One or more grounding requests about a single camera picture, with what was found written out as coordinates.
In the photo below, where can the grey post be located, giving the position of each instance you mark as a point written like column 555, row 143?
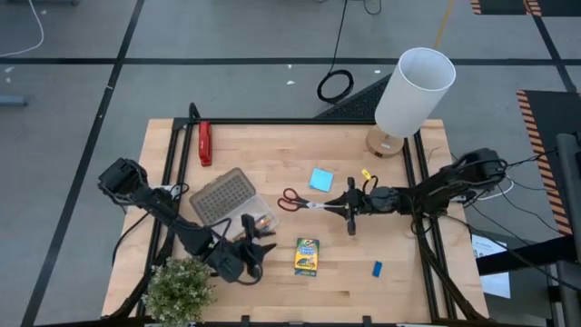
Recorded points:
column 569, row 204

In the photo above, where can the blue grey floor object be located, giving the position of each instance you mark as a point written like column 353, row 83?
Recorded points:
column 11, row 100

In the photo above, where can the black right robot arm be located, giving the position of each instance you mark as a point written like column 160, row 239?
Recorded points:
column 454, row 181

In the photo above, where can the narrow hazard striped floor mat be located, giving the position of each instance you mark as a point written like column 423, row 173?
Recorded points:
column 499, row 5

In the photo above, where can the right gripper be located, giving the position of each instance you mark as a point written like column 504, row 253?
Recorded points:
column 361, row 202

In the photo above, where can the white shade wooden table lamp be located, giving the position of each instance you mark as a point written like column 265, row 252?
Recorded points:
column 415, row 91

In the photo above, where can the large hazard striped floor mat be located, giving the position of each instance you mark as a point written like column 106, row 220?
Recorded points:
column 549, row 150

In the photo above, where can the white paper sheet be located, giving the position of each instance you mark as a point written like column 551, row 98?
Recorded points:
column 492, row 272

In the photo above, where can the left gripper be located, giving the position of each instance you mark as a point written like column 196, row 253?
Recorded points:
column 238, row 261

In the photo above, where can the black metal table frame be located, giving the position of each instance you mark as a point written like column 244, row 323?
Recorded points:
column 272, row 121

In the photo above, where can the black metal beam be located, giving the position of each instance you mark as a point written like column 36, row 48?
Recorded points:
column 522, row 256

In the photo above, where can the orange red pen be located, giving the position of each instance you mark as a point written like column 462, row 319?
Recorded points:
column 263, row 222

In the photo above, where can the artificial green potted plant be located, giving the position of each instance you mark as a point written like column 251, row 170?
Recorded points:
column 179, row 290

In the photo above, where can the green yellow crayon box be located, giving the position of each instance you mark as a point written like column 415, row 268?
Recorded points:
column 306, row 254

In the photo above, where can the clear plastic pencil case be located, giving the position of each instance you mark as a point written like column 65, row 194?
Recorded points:
column 227, row 200

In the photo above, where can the blue eraser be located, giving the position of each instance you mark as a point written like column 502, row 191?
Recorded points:
column 377, row 269

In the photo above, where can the red stapler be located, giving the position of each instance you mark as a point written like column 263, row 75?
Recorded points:
column 205, row 143

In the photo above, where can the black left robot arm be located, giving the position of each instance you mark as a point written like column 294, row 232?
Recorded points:
column 159, row 209

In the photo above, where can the black textured floor mat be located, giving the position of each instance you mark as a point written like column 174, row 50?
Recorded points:
column 358, row 104

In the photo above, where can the blue sticky note pad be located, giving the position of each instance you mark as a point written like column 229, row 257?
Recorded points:
column 321, row 180

